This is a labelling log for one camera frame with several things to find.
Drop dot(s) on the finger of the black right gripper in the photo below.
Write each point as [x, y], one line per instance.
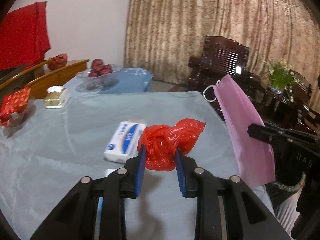
[273, 133]

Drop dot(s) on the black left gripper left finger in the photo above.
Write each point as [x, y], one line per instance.
[95, 208]

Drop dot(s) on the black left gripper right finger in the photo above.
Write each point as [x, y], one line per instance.
[226, 208]

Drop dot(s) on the blue paper leaflet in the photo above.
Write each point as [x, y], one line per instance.
[99, 208]

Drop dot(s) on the pink face mask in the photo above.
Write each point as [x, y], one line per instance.
[255, 158]

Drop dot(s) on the white blue tissue pack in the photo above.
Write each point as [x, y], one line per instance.
[124, 142]

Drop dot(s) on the red plastic bag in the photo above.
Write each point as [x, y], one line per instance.
[162, 141]

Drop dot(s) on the black lined trash bin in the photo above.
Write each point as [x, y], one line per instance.
[278, 192]

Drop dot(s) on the dark wooden side table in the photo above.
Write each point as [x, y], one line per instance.
[279, 110]

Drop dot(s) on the dark wooden armchair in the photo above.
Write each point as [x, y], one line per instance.
[301, 89]
[222, 56]

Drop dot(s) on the potted green flowering plant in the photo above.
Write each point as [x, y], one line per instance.
[281, 78]

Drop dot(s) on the light grey-blue table cloth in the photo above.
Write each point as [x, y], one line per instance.
[55, 148]

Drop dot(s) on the gold tissue box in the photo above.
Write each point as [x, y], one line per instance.
[57, 97]

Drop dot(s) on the red gold candy packet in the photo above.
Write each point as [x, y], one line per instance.
[14, 105]

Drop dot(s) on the glass fruit bowl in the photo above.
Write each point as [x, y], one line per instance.
[92, 82]

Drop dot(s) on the wooden sideboard cabinet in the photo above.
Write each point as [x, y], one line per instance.
[38, 79]

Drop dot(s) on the blue plastic table cover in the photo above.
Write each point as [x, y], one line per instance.
[129, 80]

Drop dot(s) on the red apples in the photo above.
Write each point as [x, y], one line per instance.
[98, 68]

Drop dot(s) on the beige patterned curtain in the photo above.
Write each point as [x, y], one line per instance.
[161, 35]

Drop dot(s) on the red cloth drape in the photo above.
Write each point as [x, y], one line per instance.
[24, 36]

